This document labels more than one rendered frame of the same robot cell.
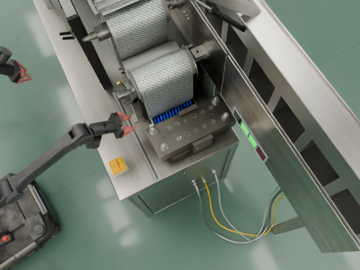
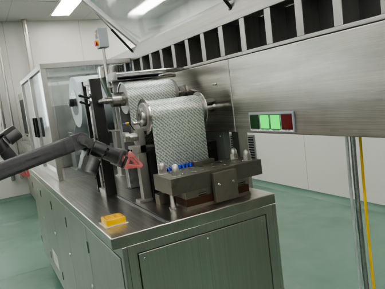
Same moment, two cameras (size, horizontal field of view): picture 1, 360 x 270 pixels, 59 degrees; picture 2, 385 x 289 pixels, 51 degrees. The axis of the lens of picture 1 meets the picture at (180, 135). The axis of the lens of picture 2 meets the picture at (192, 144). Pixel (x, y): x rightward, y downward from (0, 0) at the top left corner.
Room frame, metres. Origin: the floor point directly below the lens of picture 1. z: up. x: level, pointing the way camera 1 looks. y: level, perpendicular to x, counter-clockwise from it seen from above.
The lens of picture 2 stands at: (-0.97, 0.18, 1.31)
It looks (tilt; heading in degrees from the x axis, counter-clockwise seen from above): 7 degrees down; 353
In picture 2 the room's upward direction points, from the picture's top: 7 degrees counter-clockwise
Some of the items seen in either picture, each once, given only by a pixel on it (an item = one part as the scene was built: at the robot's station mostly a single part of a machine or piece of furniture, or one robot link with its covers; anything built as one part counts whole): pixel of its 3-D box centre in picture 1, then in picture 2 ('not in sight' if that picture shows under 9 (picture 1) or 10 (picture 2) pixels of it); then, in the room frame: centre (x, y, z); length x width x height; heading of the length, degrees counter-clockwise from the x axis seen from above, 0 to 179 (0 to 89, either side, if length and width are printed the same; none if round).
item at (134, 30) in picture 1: (151, 63); (161, 133); (0.86, 0.09, 1.16); 0.39 x 0.23 x 0.51; 20
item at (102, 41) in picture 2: not in sight; (100, 38); (1.22, 0.32, 1.66); 0.07 x 0.07 x 0.10; 19
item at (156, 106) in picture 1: (170, 100); (181, 145); (0.68, 0.03, 1.11); 0.23 x 0.01 x 0.18; 110
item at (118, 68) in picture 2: not in sight; (109, 71); (1.41, 0.31, 1.50); 0.14 x 0.14 x 0.06
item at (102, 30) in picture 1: (103, 31); (117, 99); (0.92, 0.27, 1.33); 0.06 x 0.06 x 0.06; 20
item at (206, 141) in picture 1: (202, 144); (225, 185); (0.50, -0.10, 0.96); 0.10 x 0.03 x 0.11; 110
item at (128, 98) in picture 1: (132, 104); (139, 165); (0.71, 0.21, 1.05); 0.06 x 0.05 x 0.31; 110
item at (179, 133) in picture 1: (190, 127); (208, 174); (0.58, -0.06, 1.00); 0.40 x 0.16 x 0.06; 110
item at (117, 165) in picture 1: (117, 165); (113, 219); (0.46, 0.32, 0.91); 0.07 x 0.07 x 0.02; 20
